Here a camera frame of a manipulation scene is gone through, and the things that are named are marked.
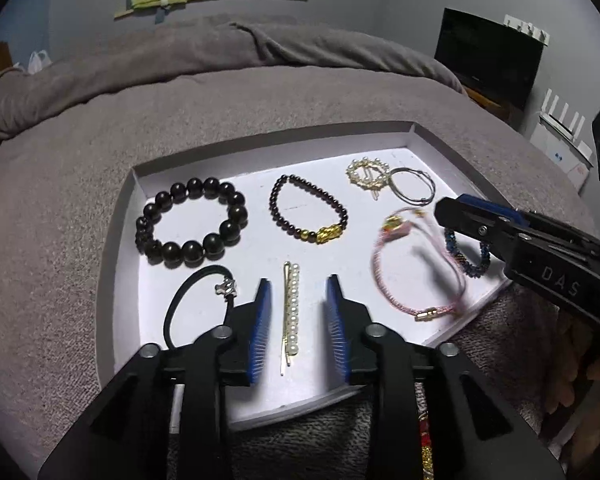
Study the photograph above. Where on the pearl hair pin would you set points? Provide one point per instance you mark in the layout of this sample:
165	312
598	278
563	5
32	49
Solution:
290	339

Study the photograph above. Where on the silver wire bangle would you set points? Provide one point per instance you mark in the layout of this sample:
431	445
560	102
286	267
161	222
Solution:
413	186

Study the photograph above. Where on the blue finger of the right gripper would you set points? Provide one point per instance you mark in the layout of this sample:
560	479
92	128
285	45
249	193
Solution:
501	235
511	214

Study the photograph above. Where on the person right hand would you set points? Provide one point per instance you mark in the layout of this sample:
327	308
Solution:
577	354

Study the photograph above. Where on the white plastic bag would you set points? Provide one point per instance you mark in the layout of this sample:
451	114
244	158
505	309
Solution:
38	61

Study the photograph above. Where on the white wall power strip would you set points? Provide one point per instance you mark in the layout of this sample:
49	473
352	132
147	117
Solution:
527	29

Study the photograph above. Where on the wooden tv stand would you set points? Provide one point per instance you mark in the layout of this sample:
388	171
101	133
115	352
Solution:
501	110

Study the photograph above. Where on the white wifi router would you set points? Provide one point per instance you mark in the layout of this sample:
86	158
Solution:
560	142

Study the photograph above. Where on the grey shallow cardboard tray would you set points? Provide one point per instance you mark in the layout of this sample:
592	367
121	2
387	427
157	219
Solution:
133	294

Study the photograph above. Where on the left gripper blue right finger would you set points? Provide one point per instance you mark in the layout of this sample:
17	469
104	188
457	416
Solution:
474	433

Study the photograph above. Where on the grey bed cover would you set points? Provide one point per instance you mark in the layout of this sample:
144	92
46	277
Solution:
59	182

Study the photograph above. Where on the black monitor screen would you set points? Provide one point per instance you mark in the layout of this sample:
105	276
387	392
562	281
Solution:
488	57

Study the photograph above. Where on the grey rolled duvet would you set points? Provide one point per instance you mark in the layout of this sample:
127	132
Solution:
211	44

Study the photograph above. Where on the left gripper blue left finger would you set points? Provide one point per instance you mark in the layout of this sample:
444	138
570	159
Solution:
125	432

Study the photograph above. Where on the pearl gold round brooch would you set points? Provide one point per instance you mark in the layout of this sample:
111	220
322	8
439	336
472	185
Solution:
370	174

